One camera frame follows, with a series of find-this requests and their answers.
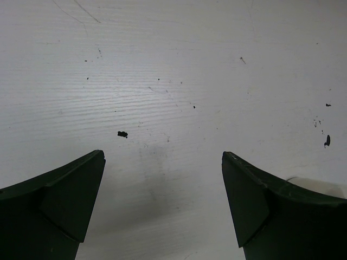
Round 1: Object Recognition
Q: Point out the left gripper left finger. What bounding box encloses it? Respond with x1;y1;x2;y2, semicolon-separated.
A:
1;150;106;259

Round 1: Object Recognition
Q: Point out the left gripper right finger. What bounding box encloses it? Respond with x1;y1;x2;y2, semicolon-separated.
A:
222;152;346;259

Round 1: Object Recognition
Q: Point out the white powder jar black cap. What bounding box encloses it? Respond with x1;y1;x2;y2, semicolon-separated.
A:
287;177;347;199

